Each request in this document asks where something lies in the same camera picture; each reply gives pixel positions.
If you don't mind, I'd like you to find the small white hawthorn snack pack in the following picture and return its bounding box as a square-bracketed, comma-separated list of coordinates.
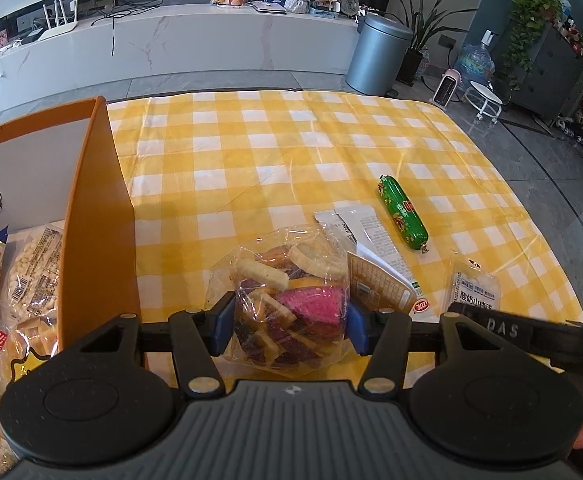
[448, 258, 501, 310]

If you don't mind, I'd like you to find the orange storage box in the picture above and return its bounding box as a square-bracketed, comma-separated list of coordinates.
[0, 96, 140, 349]

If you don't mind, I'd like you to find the white marble tv counter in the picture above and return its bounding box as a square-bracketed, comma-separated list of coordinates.
[0, 3, 359, 112]

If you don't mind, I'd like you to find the green sausage stick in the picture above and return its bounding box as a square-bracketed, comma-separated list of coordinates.
[378, 176, 429, 254]

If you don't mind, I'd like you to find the dark grey cabinet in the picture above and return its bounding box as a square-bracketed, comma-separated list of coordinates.
[511, 26, 583, 120]

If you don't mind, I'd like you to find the grey metal trash can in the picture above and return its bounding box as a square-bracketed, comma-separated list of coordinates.
[346, 13, 413, 96]

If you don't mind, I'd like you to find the white round stool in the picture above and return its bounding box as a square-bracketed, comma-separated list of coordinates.
[463, 81, 503, 125]

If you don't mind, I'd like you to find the clear bag of white puffs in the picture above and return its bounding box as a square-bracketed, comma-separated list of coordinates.
[2, 224, 64, 322]

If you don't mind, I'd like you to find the black cable on counter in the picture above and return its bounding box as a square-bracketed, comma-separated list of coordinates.
[90, 0, 166, 58]

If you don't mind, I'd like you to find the small pink heater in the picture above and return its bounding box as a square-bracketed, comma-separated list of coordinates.
[429, 68, 462, 110]

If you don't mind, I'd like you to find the clear bag of mixed pastries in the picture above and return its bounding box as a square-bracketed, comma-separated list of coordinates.
[206, 224, 352, 377]

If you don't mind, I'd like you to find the white wifi router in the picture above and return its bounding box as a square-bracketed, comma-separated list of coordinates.
[38, 0, 78, 40]

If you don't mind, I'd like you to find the blue water jug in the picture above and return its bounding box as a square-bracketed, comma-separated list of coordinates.
[453, 29, 495, 92]

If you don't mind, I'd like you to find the tall green potted plant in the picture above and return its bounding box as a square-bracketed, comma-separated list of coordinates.
[397, 0, 477, 84]

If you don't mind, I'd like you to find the trailing vine plant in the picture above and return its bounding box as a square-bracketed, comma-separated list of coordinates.
[495, 0, 561, 92]

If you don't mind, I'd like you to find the yellow white checkered tablecloth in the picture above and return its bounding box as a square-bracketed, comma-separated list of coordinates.
[108, 91, 583, 322]

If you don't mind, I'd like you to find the yellow label snack bag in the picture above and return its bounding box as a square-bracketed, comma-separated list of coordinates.
[0, 315, 58, 394]

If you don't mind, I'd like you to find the white snack packet with text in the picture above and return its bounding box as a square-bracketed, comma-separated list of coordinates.
[313, 205, 433, 321]

